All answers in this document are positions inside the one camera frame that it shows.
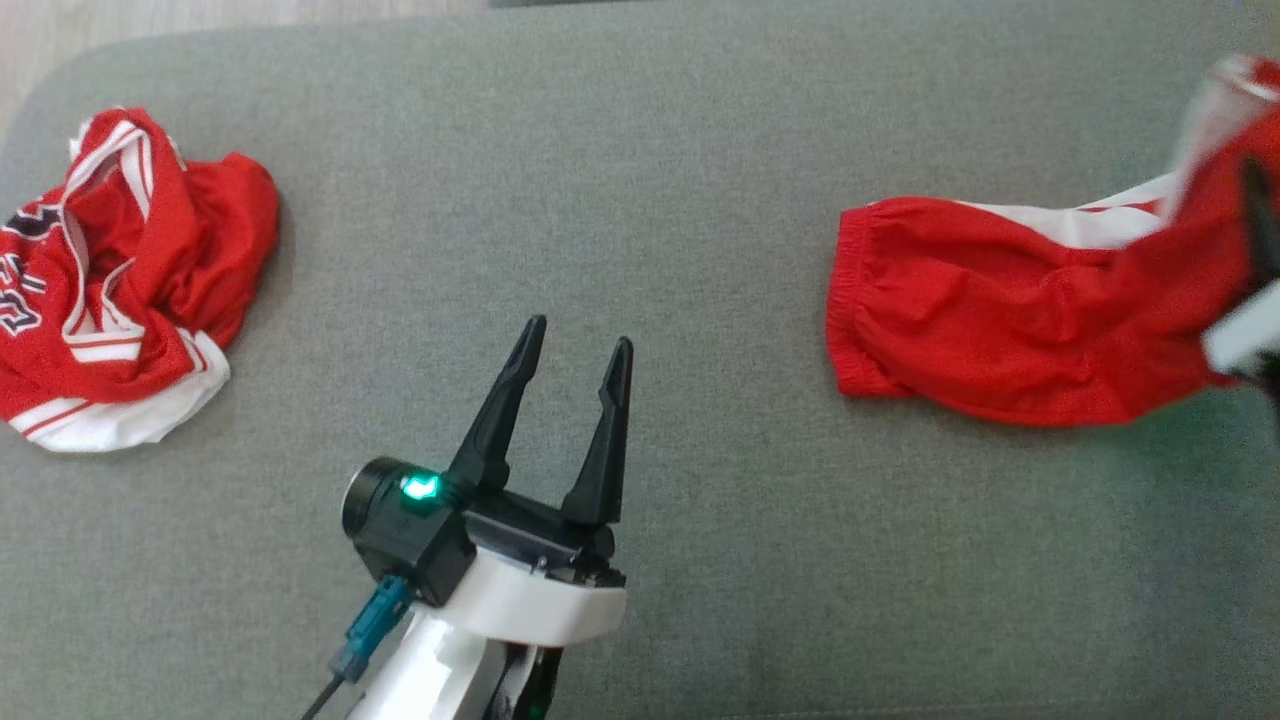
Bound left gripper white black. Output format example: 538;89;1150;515
440;315;634;647

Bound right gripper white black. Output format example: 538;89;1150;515
1203;160;1280;383

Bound red white mesh shorts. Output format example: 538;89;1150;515
826;55;1280;428

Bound red white basketball jersey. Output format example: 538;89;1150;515
0;107;281;453

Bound grey sofa seat cushion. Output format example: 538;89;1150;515
0;0;1280;720

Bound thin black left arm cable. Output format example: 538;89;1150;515
300;577;413;720

